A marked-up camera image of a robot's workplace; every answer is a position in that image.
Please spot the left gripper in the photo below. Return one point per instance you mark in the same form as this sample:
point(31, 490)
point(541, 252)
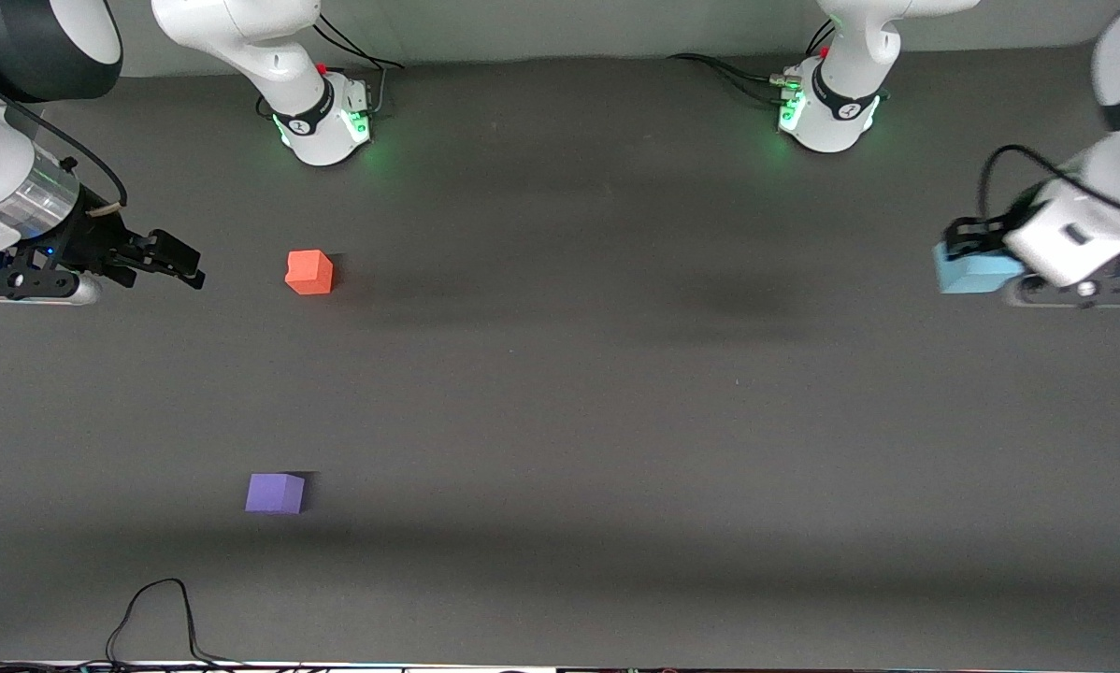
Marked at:
point(973, 235)

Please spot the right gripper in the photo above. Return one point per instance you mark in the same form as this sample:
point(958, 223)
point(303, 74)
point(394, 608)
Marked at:
point(93, 238)

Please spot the light blue foam block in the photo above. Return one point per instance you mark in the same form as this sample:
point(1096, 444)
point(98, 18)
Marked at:
point(971, 273)

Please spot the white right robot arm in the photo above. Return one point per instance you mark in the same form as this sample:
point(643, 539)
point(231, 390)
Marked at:
point(242, 37)

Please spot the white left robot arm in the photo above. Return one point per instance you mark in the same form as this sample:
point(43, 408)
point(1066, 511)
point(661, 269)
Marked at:
point(840, 112)

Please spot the orange foam block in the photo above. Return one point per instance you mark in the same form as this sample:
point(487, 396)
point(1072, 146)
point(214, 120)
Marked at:
point(308, 273)

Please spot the purple foam block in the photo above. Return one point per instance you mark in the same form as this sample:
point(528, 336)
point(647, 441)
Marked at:
point(274, 494)

